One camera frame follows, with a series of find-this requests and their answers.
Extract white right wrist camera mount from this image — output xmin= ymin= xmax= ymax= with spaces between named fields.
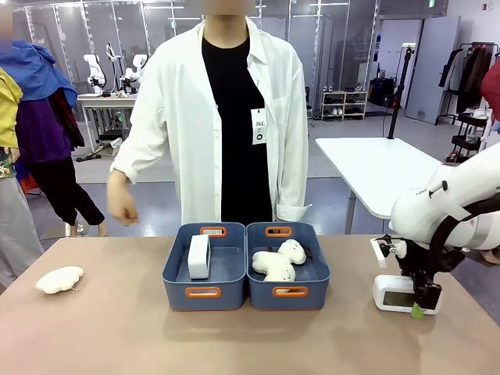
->
xmin=370 ymin=234 xmax=408 ymax=269

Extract person in white coat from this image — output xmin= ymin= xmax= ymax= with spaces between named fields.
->
xmin=109 ymin=0 xmax=313 ymax=227

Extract person's right forearm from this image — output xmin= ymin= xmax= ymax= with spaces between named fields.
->
xmin=108 ymin=169 xmax=130 ymax=189

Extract black trousers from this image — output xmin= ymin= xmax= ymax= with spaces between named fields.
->
xmin=27 ymin=155 xmax=107 ymax=228

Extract black equipment case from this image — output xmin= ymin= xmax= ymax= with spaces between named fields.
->
xmin=368 ymin=77 xmax=400 ymax=109

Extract wooden shoe rack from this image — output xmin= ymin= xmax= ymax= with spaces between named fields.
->
xmin=320 ymin=90 xmax=369 ymax=122

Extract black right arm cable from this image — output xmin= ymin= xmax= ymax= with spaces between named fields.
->
xmin=427 ymin=194 xmax=500 ymax=274

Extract white side table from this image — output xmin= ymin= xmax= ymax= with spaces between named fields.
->
xmin=314 ymin=136 xmax=447 ymax=235

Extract blue cloth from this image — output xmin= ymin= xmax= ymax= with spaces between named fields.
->
xmin=0 ymin=40 xmax=78 ymax=107

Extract blue basket orange handles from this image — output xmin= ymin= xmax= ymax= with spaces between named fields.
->
xmin=245 ymin=221 xmax=332 ymax=311
xmin=162 ymin=222 xmax=248 ymax=312

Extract yellow garment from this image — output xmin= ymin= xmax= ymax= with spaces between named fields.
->
xmin=0 ymin=67 xmax=24 ymax=150

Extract black tripod stand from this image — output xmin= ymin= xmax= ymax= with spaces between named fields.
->
xmin=386 ymin=45 xmax=417 ymax=140

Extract clothes rack with coats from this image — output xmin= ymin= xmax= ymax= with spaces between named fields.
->
xmin=436 ymin=41 xmax=500 ymax=127

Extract purple garment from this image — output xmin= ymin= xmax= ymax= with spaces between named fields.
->
xmin=14 ymin=88 xmax=85 ymax=165

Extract white background desk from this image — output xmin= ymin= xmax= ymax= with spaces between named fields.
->
xmin=77 ymin=91 xmax=138 ymax=154

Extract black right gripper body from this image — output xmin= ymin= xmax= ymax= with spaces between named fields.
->
xmin=398 ymin=241 xmax=437 ymax=288

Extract grey trousers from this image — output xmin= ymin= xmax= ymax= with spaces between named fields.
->
xmin=0 ymin=174 xmax=45 ymax=289

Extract red garment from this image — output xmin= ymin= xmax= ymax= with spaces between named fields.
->
xmin=480 ymin=60 xmax=500 ymax=123

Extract person's right hand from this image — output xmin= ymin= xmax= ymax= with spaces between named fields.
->
xmin=106 ymin=181 xmax=140 ymax=227

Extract white digital clock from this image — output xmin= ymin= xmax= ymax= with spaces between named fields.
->
xmin=187 ymin=234 xmax=212 ymax=280
xmin=371 ymin=273 xmax=443 ymax=316

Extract black utility cart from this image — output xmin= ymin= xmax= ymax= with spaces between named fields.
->
xmin=446 ymin=110 xmax=490 ymax=165

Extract white name badge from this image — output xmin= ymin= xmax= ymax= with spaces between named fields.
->
xmin=250 ymin=108 xmax=268 ymax=146

